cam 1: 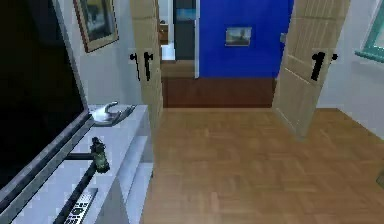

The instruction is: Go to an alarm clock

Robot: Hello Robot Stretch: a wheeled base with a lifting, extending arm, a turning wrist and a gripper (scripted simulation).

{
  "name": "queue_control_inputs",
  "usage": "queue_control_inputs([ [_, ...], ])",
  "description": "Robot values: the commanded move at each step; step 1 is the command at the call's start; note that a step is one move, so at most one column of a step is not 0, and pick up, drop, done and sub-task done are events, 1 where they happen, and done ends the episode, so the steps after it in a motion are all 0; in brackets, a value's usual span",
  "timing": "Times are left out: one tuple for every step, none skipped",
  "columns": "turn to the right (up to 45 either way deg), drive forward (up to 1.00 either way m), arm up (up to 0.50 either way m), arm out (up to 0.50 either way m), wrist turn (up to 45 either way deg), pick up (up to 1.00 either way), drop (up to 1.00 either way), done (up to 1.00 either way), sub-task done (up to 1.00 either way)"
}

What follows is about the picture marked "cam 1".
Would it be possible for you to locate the beige wooden room door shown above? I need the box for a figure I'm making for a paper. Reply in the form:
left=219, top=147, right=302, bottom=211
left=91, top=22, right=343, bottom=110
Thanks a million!
left=271, top=0, right=352, bottom=139
left=129, top=0, right=164, bottom=134

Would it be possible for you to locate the silver curved metal object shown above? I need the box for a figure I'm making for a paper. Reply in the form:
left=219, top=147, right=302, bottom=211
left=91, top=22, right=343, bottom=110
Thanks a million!
left=90, top=101, right=137, bottom=128

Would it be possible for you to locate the dark tall cabinet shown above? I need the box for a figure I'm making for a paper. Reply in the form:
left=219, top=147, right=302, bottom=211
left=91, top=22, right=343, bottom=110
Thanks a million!
left=172, top=0, right=197, bottom=61

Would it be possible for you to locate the white television stand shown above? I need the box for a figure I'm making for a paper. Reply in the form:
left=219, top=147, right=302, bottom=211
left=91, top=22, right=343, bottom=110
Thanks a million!
left=11, top=104, right=155, bottom=224

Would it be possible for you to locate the dark green bottle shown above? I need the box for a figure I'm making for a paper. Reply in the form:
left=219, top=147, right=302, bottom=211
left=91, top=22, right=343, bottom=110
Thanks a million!
left=90, top=136, right=111, bottom=174

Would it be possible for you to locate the black remote control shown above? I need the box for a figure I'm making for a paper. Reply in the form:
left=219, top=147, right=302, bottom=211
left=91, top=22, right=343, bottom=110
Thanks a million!
left=63, top=187, right=99, bottom=224

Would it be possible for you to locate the black flat television set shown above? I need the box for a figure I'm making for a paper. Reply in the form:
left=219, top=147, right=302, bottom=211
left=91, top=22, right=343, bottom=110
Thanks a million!
left=0, top=0, right=111, bottom=224

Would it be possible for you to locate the teal framed window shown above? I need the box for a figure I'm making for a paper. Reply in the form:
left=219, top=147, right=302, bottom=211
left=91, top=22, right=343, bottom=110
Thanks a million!
left=354, top=0, right=384, bottom=64

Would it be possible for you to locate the small landscape wall picture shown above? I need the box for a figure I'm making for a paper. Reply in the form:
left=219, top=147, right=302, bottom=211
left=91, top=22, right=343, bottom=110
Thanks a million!
left=225, top=26, right=253, bottom=47

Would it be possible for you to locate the brown framed wall picture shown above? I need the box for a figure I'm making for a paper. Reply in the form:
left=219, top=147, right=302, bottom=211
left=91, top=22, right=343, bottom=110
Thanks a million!
left=72, top=0, right=120, bottom=54

